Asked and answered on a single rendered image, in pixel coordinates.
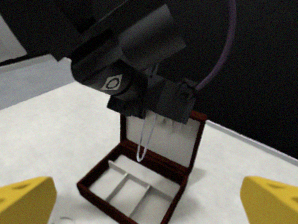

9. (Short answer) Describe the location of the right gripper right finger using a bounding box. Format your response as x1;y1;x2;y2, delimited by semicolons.
240;176;298;224

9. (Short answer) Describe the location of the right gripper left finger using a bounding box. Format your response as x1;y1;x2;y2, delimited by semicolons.
0;176;57;224

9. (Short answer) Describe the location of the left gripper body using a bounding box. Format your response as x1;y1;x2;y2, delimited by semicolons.
107;61;162;120

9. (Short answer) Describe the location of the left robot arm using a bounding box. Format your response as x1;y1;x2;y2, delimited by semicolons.
0;0;198;125

